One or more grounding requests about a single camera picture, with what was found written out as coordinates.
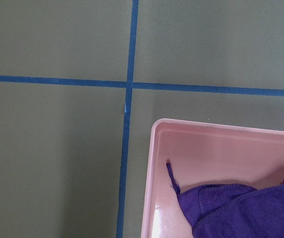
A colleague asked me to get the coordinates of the purple microfiber cloth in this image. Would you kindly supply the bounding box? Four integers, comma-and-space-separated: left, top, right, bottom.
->
166, 163, 284, 238

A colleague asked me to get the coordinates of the pink plastic bin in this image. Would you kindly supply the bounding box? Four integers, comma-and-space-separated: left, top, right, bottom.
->
141, 119, 284, 238

